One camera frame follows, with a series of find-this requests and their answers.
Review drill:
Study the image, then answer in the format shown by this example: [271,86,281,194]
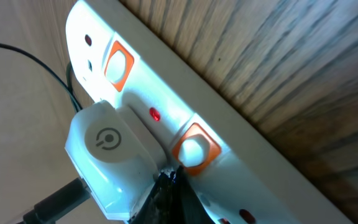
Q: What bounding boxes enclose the black charging cable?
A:
[0,39,91,224]

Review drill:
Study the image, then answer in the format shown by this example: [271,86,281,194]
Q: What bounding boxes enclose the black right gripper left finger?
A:
[129,173,173,224]

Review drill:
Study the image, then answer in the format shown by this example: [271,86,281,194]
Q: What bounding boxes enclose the white power strip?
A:
[66,1,349,223]

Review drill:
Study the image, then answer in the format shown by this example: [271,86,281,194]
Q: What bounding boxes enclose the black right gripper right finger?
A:
[171,166,214,224]

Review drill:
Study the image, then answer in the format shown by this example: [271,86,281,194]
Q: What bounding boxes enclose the white charger plug adapter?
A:
[65,100,167,221]

